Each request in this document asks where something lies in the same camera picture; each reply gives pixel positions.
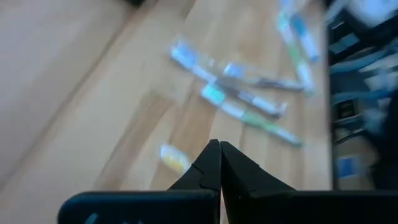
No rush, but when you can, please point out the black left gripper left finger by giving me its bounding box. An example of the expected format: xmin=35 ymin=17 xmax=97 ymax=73
xmin=57 ymin=139 xmax=221 ymax=224

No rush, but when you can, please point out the green toothbrush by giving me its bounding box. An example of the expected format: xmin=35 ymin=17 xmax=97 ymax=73
xmin=276 ymin=9 xmax=317 ymax=94
xmin=200 ymin=83 xmax=304 ymax=149

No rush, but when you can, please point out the purple toothbrush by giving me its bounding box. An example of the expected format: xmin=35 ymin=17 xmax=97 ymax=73
xmin=222 ymin=60 xmax=307 ymax=93
xmin=169 ymin=39 xmax=289 ymax=119

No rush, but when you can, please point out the blue toothbrush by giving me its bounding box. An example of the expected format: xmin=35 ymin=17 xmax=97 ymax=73
xmin=289 ymin=12 xmax=321 ymax=63

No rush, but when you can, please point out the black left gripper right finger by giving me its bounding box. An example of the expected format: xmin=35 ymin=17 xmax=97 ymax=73
xmin=221 ymin=141 xmax=398 ymax=224

